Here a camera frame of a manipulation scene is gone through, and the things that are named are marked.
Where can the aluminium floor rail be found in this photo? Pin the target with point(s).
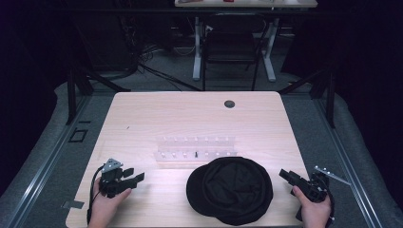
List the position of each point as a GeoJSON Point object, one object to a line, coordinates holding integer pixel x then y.
{"type": "Point", "coordinates": [348, 171]}
{"type": "Point", "coordinates": [41, 171]}

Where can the black chair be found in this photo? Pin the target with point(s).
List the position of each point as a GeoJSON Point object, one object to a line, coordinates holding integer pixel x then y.
{"type": "Point", "coordinates": [231, 44]}

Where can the clear acrylic rack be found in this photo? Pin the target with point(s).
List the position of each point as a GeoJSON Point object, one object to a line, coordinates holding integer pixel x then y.
{"type": "Point", "coordinates": [196, 147]}

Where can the black tape strip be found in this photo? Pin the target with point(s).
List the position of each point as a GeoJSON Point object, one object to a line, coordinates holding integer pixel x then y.
{"type": "Point", "coordinates": [84, 121]}

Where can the person's left hand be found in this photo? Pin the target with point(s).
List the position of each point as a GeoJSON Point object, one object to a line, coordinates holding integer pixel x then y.
{"type": "Point", "coordinates": [106, 207]}

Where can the grey tape piece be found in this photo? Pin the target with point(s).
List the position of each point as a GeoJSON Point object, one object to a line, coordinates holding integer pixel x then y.
{"type": "Point", "coordinates": [72, 204]}

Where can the black metal stand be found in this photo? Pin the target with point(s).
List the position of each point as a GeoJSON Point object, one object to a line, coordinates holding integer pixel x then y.
{"type": "Point", "coordinates": [330, 98]}
{"type": "Point", "coordinates": [72, 95]}

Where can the person's right hand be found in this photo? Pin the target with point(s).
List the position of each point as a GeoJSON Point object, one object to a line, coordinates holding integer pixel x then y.
{"type": "Point", "coordinates": [313, 212]}

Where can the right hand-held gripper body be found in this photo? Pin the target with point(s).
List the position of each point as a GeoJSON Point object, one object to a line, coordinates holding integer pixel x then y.
{"type": "Point", "coordinates": [313, 186]}

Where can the black tape square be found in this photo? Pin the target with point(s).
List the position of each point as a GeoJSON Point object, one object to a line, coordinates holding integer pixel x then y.
{"type": "Point", "coordinates": [78, 135]}

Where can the round grey table grommet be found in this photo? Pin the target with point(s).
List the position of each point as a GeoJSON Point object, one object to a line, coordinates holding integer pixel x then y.
{"type": "Point", "coordinates": [229, 104]}

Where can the white-legged desk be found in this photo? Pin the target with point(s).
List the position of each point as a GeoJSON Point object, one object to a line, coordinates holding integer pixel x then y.
{"type": "Point", "coordinates": [198, 47]}

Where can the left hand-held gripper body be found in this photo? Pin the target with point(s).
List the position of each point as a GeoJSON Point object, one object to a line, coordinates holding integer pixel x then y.
{"type": "Point", "coordinates": [111, 183]}

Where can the black hat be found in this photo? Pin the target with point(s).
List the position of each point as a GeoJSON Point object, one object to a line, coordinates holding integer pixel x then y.
{"type": "Point", "coordinates": [229, 191]}

